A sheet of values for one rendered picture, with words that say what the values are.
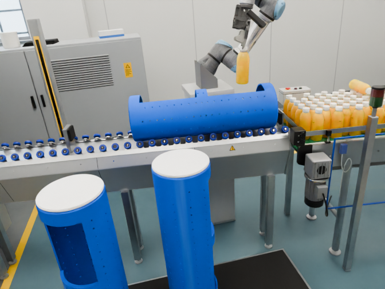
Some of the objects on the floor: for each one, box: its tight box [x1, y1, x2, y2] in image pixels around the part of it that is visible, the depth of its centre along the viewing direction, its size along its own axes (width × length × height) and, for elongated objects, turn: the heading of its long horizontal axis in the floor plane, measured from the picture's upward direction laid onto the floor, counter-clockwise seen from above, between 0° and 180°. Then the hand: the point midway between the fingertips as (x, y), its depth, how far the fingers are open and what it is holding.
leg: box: [121, 190, 143, 264], centre depth 219 cm, size 6×6×63 cm
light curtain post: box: [27, 18, 67, 138], centre depth 231 cm, size 6×6×170 cm
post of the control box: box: [284, 146, 294, 215], centre depth 249 cm, size 4×4×100 cm
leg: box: [265, 174, 276, 249], centre depth 223 cm, size 6×6×63 cm
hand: (243, 46), depth 164 cm, fingers closed on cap, 4 cm apart
